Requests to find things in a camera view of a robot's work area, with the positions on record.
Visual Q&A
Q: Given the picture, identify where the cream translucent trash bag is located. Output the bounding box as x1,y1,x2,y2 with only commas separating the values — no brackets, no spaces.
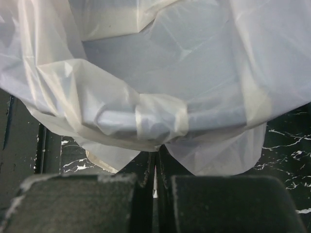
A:
0,0,311,175

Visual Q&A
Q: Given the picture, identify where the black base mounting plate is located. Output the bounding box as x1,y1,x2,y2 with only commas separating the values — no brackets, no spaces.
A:
0,89,61,175

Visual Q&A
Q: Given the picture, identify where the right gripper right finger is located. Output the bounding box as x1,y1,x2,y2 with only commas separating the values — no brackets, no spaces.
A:
155,146,306,233

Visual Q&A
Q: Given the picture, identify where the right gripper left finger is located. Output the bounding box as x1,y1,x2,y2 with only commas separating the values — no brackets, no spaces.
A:
0,152,155,233

